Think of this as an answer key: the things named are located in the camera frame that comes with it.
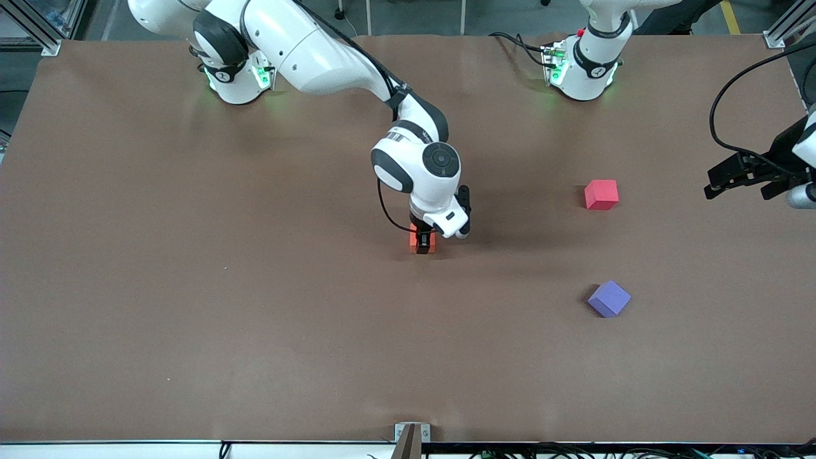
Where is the orange foam cube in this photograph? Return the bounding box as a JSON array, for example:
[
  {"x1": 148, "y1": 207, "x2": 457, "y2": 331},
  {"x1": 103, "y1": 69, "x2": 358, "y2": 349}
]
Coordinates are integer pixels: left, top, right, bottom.
[{"x1": 409, "y1": 222, "x2": 438, "y2": 255}]

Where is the red foam cube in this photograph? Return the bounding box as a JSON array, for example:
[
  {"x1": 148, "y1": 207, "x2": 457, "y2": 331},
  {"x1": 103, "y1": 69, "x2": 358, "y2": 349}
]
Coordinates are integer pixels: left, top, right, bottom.
[{"x1": 584, "y1": 179, "x2": 620, "y2": 211}]

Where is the aluminium frame post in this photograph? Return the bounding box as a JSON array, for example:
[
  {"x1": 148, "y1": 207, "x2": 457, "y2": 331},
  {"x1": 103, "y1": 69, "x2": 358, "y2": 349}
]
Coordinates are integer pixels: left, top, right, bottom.
[
  {"x1": 0, "y1": 0, "x2": 62, "y2": 57},
  {"x1": 764, "y1": 0, "x2": 816, "y2": 49}
]

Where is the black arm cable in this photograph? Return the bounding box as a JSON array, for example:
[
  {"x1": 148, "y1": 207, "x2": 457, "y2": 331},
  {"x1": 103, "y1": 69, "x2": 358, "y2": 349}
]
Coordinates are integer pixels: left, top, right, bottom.
[
  {"x1": 709, "y1": 41, "x2": 816, "y2": 177},
  {"x1": 376, "y1": 177, "x2": 423, "y2": 234}
]

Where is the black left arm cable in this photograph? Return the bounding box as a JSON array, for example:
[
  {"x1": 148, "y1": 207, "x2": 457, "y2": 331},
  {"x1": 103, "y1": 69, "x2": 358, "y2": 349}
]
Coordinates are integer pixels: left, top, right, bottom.
[{"x1": 709, "y1": 41, "x2": 816, "y2": 177}]

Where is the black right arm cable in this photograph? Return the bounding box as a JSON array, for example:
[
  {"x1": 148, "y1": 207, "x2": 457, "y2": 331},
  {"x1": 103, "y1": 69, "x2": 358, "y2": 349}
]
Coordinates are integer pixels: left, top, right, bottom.
[{"x1": 376, "y1": 177, "x2": 423, "y2": 234}]

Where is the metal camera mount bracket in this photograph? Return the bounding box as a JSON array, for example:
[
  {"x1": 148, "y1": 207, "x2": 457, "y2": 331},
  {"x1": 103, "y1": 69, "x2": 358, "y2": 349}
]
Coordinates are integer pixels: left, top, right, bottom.
[{"x1": 390, "y1": 422, "x2": 431, "y2": 459}]

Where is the purple foam cube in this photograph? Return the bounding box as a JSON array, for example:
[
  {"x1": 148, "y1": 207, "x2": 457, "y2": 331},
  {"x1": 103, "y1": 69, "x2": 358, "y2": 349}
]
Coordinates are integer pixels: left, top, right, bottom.
[{"x1": 587, "y1": 280, "x2": 632, "y2": 318}]

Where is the black left base cable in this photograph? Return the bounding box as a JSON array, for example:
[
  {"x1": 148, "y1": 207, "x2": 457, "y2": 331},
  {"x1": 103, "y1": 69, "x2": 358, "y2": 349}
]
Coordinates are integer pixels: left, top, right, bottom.
[{"x1": 488, "y1": 31, "x2": 551, "y2": 69}]

